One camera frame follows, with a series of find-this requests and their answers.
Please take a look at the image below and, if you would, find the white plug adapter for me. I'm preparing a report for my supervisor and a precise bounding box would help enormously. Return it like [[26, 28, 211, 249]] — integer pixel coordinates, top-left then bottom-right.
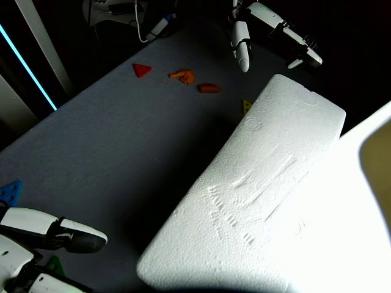
[[146, 13, 178, 42]]

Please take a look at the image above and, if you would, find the blue triangular holed block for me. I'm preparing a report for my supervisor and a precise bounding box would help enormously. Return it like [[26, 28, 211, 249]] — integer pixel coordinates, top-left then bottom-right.
[[0, 179, 24, 208]]

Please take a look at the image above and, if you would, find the red triangle block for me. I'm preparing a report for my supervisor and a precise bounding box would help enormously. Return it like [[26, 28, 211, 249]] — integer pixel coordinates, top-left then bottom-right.
[[132, 63, 153, 79]]

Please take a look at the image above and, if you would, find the white cable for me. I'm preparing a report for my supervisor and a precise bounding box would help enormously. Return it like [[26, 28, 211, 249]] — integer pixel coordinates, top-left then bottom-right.
[[133, 0, 157, 43]]

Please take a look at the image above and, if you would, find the orange toy chicken wing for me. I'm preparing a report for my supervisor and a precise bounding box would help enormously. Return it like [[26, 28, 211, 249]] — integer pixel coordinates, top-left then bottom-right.
[[168, 69, 196, 85]]

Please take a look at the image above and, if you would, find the cyan light strip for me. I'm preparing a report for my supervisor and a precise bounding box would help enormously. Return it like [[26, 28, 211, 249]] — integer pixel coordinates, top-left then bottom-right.
[[0, 24, 58, 111]]

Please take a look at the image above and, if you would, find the white upright post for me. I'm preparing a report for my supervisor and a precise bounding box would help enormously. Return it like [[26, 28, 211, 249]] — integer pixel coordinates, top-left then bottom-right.
[[15, 0, 74, 95]]

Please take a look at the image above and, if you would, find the green triangle block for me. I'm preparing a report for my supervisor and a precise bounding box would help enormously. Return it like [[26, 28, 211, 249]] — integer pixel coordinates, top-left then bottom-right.
[[45, 255, 65, 277]]

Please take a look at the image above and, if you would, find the grey table cloth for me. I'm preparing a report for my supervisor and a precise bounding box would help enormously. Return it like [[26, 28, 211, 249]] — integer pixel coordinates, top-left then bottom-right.
[[0, 18, 346, 293]]

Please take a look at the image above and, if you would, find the large white curved panel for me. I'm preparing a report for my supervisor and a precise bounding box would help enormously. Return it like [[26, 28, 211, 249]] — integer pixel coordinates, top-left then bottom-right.
[[287, 99, 391, 293]]

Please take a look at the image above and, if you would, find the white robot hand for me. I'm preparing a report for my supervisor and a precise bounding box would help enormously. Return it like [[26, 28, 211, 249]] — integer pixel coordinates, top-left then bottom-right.
[[229, 0, 324, 73], [0, 206, 108, 293]]

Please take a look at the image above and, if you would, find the white styrofoam block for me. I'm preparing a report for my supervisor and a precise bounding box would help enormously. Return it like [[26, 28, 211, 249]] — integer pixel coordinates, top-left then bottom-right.
[[139, 73, 347, 284]]

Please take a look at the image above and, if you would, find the brown toy meat piece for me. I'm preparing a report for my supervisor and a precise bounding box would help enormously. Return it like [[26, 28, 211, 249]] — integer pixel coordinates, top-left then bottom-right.
[[197, 83, 222, 94]]

